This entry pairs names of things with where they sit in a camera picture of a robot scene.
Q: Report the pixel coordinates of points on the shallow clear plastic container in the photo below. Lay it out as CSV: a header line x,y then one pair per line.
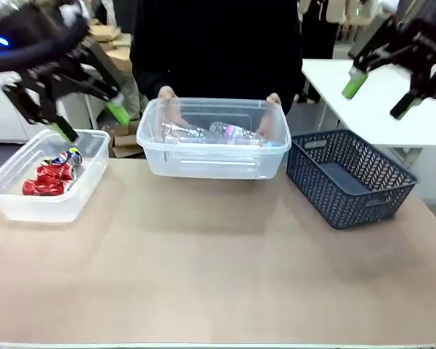
x,y
40,211

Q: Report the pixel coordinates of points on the brown cardboard box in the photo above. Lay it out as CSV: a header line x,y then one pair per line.
x,y
125,143

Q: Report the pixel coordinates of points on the person in black sweater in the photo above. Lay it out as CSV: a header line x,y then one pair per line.
x,y
218,47

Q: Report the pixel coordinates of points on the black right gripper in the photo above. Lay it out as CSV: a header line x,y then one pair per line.
x,y
428,32

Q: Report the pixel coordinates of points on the deep clear plastic container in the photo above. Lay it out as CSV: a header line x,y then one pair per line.
x,y
210,167

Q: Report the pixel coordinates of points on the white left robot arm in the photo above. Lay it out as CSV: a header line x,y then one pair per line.
x,y
0,5

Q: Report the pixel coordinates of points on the white cabinet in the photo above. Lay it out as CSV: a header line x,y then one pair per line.
x,y
0,120

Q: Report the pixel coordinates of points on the person's right forearm black sleeve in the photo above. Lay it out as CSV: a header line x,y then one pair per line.
x,y
145,72

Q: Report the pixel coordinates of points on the clear bottle with pink label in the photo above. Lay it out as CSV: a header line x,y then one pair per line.
x,y
236,132

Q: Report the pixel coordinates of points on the background person in beige jacket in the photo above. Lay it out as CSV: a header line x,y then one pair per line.
x,y
318,36

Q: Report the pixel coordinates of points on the crushed red soda can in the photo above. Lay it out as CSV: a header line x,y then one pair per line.
x,y
43,187
54,172

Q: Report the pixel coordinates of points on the large white table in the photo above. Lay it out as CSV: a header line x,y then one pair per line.
x,y
330,94

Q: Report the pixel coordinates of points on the crushed blue yellow soda can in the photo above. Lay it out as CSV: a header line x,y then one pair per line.
x,y
68,157

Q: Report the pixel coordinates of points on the dark blue woven plastic basket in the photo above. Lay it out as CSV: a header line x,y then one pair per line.
x,y
305,171

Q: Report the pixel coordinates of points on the person's left forearm black sleeve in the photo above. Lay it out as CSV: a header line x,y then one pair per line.
x,y
290,76

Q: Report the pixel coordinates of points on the pile of flattened cardboard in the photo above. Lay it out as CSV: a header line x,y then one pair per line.
x,y
112,36

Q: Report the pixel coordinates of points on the person's left hand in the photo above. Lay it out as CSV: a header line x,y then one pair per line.
x,y
273,100

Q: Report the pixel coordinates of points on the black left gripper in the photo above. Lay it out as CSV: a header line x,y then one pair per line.
x,y
40,29

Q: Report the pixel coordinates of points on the person's right hand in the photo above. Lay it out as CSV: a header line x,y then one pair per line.
x,y
167,93

